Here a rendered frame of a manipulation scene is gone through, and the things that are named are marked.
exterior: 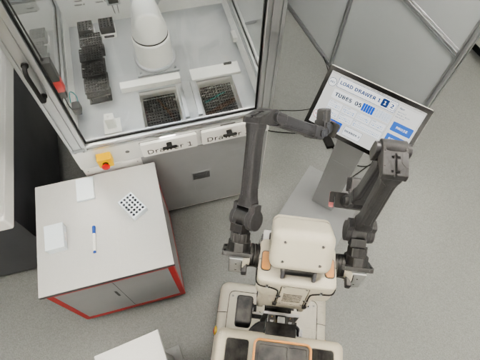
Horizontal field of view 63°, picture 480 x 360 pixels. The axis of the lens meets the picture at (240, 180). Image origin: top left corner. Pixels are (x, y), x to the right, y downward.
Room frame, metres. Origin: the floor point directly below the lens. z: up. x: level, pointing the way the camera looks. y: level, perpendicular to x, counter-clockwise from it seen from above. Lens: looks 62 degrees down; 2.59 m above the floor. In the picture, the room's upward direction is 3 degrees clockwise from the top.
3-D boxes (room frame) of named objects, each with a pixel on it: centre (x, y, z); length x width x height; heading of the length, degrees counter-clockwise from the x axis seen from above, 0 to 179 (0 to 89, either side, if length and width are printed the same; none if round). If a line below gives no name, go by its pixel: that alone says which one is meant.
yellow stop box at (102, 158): (1.00, 0.68, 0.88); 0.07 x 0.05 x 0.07; 108
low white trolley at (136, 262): (0.70, 0.67, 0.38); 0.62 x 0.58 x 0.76; 108
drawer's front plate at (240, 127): (1.21, 0.07, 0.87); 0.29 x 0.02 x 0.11; 108
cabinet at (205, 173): (1.59, 0.48, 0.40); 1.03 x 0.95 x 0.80; 108
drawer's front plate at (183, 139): (1.11, 0.37, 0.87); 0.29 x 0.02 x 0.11; 108
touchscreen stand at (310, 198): (1.21, -0.60, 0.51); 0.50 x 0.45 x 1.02; 150
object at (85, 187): (0.89, 0.79, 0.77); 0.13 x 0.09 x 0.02; 17
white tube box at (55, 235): (0.61, 0.86, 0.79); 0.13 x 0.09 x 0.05; 19
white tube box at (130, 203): (0.80, 0.53, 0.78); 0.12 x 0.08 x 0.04; 49
